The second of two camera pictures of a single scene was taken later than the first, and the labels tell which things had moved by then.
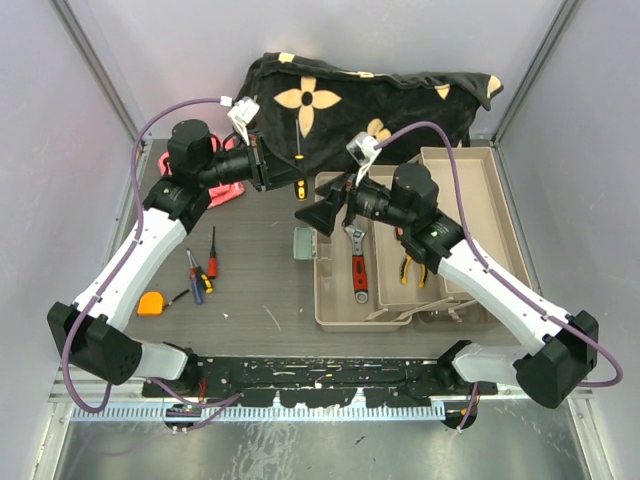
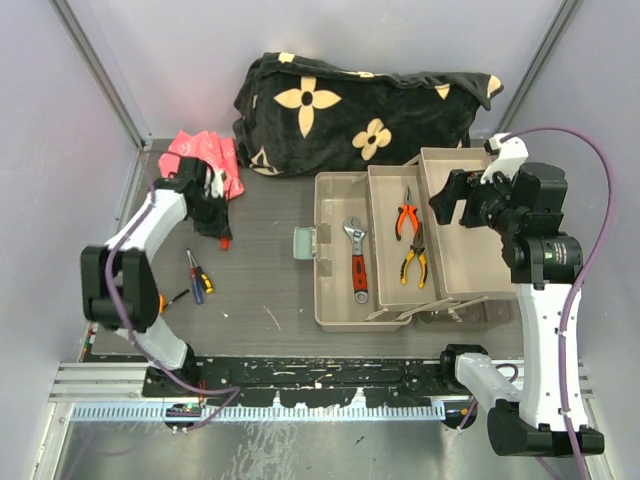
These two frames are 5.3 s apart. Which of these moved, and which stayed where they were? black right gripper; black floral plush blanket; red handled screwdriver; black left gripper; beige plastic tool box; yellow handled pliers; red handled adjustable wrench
Moved: red handled screwdriver; black left gripper; black right gripper
Stayed: black floral plush blanket; red handled adjustable wrench; beige plastic tool box; yellow handled pliers
